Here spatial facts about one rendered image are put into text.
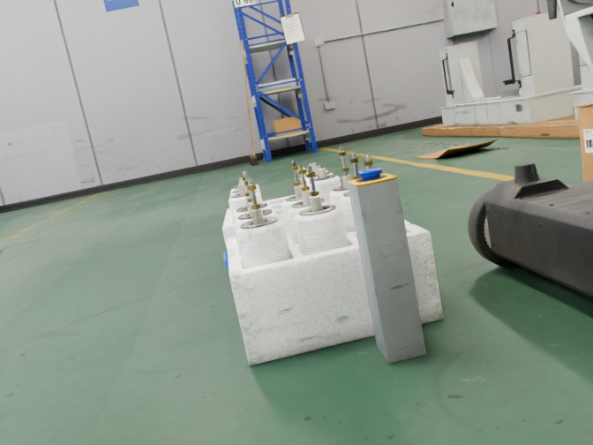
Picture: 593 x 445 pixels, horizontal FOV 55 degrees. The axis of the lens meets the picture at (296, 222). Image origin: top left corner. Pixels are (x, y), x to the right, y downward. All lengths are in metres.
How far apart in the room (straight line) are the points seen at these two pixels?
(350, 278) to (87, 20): 6.82
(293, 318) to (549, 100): 3.55
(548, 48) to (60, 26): 5.51
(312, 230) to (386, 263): 0.19
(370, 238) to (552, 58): 3.62
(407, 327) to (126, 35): 6.83
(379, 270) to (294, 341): 0.24
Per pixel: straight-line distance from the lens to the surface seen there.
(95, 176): 7.60
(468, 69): 5.67
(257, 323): 1.09
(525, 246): 1.23
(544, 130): 4.07
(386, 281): 0.97
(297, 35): 6.84
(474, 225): 1.37
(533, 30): 4.42
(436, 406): 0.88
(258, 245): 1.08
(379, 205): 0.94
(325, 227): 1.09
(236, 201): 1.63
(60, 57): 7.70
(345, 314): 1.11
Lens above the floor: 0.44
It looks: 10 degrees down
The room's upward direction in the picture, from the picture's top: 11 degrees counter-clockwise
